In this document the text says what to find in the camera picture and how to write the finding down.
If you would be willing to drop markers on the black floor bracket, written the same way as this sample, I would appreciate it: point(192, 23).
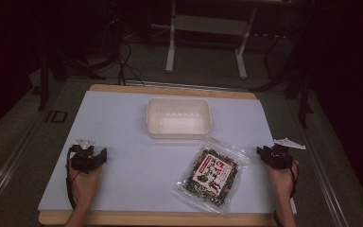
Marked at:
point(56, 116)

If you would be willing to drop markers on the clear packet of dried seasoning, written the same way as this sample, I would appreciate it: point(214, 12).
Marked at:
point(212, 175)

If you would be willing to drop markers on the person's left hand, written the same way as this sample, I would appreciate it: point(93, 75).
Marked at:
point(85, 186)

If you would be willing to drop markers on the white plastic container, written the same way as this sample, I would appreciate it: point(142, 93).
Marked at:
point(179, 121)

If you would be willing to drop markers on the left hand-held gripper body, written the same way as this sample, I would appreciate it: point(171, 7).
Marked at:
point(85, 158)

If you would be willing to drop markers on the metal floor rail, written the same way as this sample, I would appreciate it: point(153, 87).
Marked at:
point(323, 170)
point(9, 164)

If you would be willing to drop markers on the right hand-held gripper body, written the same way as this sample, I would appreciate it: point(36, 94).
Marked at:
point(280, 157)

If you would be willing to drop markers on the white metal desk frame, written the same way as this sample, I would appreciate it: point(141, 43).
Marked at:
point(208, 25)

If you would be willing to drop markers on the person's right hand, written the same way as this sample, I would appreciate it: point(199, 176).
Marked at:
point(283, 183)

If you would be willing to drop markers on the white table board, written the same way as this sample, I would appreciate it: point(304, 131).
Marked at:
point(132, 164)

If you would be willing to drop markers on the black stand legs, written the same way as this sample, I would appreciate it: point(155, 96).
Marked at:
point(48, 72)
point(302, 78)

